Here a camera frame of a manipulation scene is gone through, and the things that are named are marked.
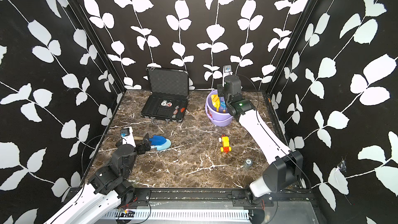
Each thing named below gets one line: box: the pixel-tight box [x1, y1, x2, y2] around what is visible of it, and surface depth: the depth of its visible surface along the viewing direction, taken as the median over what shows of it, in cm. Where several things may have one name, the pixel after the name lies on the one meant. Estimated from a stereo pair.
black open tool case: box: [140, 67, 190, 125], surface depth 109 cm
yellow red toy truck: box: [218, 134, 232, 154], surface depth 90 cm
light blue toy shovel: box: [150, 138, 172, 151], surface depth 93 cm
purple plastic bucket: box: [204, 89, 234, 127], surface depth 96 cm
